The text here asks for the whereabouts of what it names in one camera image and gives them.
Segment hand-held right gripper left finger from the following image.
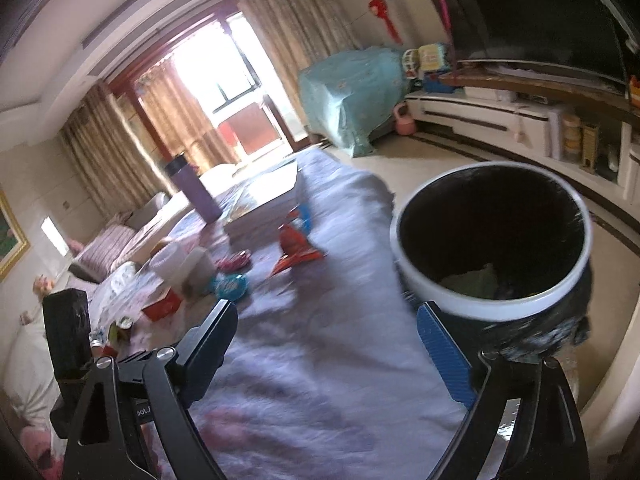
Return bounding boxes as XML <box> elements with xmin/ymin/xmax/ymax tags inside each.
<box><xmin>60</xmin><ymin>299</ymin><xmax>240</xmax><ymax>480</ymax></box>

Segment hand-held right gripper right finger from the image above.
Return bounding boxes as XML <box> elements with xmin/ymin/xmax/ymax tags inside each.
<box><xmin>415</xmin><ymin>301</ymin><xmax>591</xmax><ymax>480</ymax></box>

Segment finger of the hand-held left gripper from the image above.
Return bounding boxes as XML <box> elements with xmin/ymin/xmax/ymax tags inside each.
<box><xmin>42</xmin><ymin>289</ymin><xmax>96</xmax><ymax>441</ymax></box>

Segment green foil wrapper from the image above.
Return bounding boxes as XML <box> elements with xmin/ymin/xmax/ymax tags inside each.
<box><xmin>107</xmin><ymin>317</ymin><xmax>135</xmax><ymax>343</ymax></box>

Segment red tissue box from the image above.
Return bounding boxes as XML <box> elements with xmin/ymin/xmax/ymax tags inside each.
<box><xmin>141</xmin><ymin>287</ymin><xmax>184</xmax><ymax>322</ymax></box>

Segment pink bin with black bag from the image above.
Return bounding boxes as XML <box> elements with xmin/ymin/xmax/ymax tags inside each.
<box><xmin>390</xmin><ymin>160</ymin><xmax>594</xmax><ymax>361</ymax></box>

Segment teal round toy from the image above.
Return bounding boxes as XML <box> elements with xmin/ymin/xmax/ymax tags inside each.
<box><xmin>212</xmin><ymin>272</ymin><xmax>249</xmax><ymax>303</ymax></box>

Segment green snack bag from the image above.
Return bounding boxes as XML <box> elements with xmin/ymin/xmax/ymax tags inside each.
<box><xmin>440</xmin><ymin>264</ymin><xmax>501</xmax><ymax>296</ymax></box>

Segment pink red small packet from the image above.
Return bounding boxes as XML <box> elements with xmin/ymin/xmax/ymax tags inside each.
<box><xmin>215</xmin><ymin>252</ymin><xmax>251</xmax><ymax>273</ymax></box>

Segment red snack wrapper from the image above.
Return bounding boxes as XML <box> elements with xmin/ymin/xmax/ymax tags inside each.
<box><xmin>270</xmin><ymin>249</ymin><xmax>326</xmax><ymax>277</ymax></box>

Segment orange red foil wrapper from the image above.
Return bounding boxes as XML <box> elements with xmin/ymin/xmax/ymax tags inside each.
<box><xmin>277</xmin><ymin>222</ymin><xmax>311</xmax><ymax>253</ymax></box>

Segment pink stuffed toy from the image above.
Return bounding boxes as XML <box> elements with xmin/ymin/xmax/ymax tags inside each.
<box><xmin>31</xmin><ymin>274</ymin><xmax>57</xmax><ymax>306</ymax></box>

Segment pink striped cushion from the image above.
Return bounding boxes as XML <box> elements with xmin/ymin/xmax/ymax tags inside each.
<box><xmin>75</xmin><ymin>225</ymin><xmax>137</xmax><ymax>281</ymax></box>

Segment gold framed picture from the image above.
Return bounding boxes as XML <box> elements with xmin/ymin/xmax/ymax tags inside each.
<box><xmin>0</xmin><ymin>187</ymin><xmax>31</xmax><ymax>283</ymax></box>

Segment light covered sofa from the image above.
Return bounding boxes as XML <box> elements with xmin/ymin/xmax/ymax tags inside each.
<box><xmin>0</xmin><ymin>162</ymin><xmax>241</xmax><ymax>461</ymax></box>

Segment thick white book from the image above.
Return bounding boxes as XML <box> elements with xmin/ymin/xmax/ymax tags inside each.
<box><xmin>222</xmin><ymin>209</ymin><xmax>301</xmax><ymax>234</ymax></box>

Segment purple thermos bottle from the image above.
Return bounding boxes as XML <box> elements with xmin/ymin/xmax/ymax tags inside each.
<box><xmin>167</xmin><ymin>152</ymin><xmax>222</xmax><ymax>223</ymax></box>

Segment beige patterned curtain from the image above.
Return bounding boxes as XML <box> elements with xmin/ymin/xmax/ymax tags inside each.
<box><xmin>235</xmin><ymin>0</ymin><xmax>361</xmax><ymax>131</ymax></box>
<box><xmin>60</xmin><ymin>80</ymin><xmax>176</xmax><ymax>206</ymax></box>

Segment red hanging cloth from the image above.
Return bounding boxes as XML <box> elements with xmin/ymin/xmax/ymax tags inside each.
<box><xmin>220</xmin><ymin>105</ymin><xmax>281</xmax><ymax>156</ymax></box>

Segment pink kettlebell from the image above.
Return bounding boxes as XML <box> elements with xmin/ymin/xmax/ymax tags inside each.
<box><xmin>393</xmin><ymin>102</ymin><xmax>416</xmax><ymax>136</ymax></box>

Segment white television stand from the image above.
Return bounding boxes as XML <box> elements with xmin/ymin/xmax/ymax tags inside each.
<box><xmin>405</xmin><ymin>57</ymin><xmax>640</xmax><ymax>196</ymax></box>

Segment sheer brown curtain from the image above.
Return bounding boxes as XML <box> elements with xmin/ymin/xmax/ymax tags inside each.
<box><xmin>137</xmin><ymin>67</ymin><xmax>236</xmax><ymax>171</ymax></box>

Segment yellow wooden toy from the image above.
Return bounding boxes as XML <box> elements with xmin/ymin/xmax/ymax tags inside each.
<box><xmin>580</xmin><ymin>122</ymin><xmax>601</xmax><ymax>173</ymax></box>

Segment stack of round tins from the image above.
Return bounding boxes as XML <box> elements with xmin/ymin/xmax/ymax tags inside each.
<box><xmin>562</xmin><ymin>112</ymin><xmax>583</xmax><ymax>161</ymax></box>

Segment blue toy box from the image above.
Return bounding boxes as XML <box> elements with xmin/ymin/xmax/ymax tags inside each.
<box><xmin>422</xmin><ymin>77</ymin><xmax>463</xmax><ymax>95</ymax></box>

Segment teal cloth covered furniture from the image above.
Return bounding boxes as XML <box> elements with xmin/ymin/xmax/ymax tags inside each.
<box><xmin>298</xmin><ymin>45</ymin><xmax>407</xmax><ymax>158</ymax></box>

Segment yellow white baby toy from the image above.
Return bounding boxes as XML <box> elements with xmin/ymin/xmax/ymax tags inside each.
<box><xmin>402</xmin><ymin>42</ymin><xmax>451</xmax><ymax>81</ymax></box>

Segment black flat television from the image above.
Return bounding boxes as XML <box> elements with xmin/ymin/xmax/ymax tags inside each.
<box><xmin>412</xmin><ymin>0</ymin><xmax>632</xmax><ymax>87</ymax></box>

